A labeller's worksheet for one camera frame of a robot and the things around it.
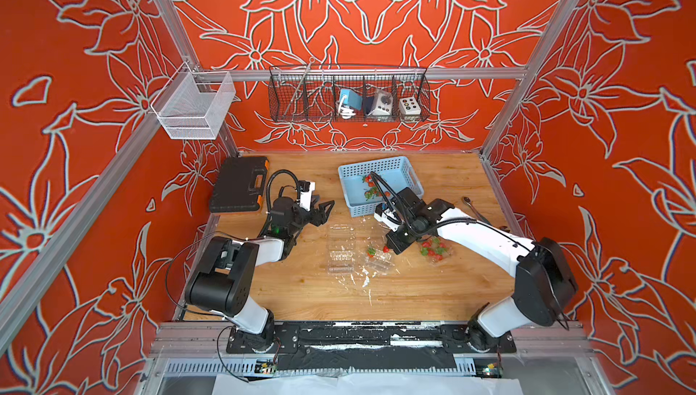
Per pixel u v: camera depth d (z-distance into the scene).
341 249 0.90
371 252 0.88
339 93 0.85
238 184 1.03
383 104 0.91
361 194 1.04
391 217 0.70
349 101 0.84
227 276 0.46
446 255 0.87
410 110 0.93
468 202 1.02
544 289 0.41
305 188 0.78
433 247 0.90
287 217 0.71
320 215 0.81
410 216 0.65
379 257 0.89
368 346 0.73
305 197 0.78
